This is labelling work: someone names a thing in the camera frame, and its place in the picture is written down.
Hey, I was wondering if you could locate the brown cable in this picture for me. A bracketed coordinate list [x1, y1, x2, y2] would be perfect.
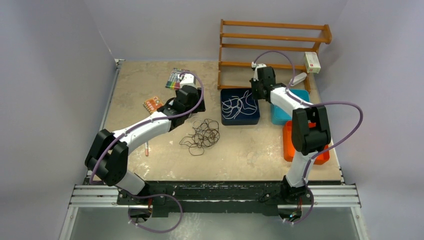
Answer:
[178, 117, 222, 157]

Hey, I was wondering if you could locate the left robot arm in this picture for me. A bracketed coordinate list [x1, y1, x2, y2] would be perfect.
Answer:
[84, 85, 206, 205]

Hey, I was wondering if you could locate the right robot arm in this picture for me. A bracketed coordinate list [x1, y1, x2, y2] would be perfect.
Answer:
[250, 63, 331, 204]

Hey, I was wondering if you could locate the marker pen pack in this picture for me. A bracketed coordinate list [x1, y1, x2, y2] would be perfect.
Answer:
[165, 68, 188, 90]

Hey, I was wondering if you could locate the dark blue tray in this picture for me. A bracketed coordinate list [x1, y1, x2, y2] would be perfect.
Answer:
[220, 88, 261, 126]

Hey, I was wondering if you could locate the light blue tray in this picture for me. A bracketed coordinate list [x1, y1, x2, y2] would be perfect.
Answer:
[270, 89, 310, 126]

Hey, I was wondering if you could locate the white stapler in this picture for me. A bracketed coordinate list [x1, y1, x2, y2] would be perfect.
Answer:
[289, 72, 308, 87]

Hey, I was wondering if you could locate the white staples box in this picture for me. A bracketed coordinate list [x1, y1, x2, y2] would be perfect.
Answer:
[303, 51, 321, 74]

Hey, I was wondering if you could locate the red pen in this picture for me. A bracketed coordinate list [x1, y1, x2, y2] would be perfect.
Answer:
[144, 142, 149, 157]

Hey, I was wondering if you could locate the orange tray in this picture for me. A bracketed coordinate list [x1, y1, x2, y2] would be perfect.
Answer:
[282, 120, 330, 165]

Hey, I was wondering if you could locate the wooden rack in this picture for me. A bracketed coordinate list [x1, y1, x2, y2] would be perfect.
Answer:
[217, 19, 333, 90]

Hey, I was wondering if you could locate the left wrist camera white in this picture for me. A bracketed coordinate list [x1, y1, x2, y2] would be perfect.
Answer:
[179, 73, 196, 89]

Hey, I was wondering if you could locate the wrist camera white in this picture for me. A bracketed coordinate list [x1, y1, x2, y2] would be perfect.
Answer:
[251, 61, 267, 82]
[179, 73, 196, 89]

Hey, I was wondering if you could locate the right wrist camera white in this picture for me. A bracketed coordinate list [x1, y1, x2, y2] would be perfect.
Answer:
[251, 61, 267, 82]

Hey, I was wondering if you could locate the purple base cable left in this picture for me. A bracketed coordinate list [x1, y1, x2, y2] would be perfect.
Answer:
[127, 193, 184, 234]

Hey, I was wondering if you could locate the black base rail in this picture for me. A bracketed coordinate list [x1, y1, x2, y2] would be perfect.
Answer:
[117, 180, 314, 220]

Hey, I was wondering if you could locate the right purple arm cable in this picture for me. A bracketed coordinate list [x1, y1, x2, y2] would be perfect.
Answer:
[252, 50, 364, 226]

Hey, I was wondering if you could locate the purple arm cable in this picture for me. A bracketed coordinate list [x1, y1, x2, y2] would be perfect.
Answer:
[252, 50, 364, 226]
[88, 70, 205, 186]

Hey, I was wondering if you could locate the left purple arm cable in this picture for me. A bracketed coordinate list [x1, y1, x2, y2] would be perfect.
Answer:
[88, 70, 205, 186]

